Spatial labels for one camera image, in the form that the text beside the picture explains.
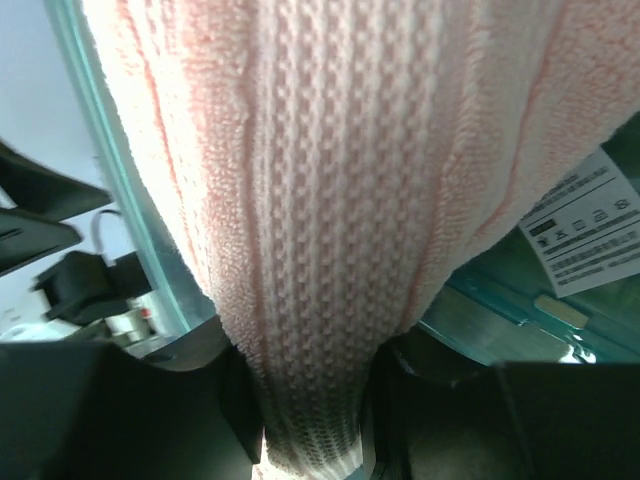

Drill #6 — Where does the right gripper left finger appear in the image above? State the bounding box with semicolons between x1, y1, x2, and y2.
1;318;263;479

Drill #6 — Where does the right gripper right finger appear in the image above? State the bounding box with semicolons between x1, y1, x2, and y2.
361;331;639;479

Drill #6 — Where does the plain pink towel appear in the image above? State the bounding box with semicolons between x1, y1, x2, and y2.
82;1;639;479

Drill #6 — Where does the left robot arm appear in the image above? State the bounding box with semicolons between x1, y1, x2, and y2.
1;144;155;346

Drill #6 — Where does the clear blue plastic tray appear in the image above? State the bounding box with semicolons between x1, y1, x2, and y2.
46;1;639;370

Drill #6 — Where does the white care label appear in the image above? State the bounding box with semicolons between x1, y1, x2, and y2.
519;149;639;298

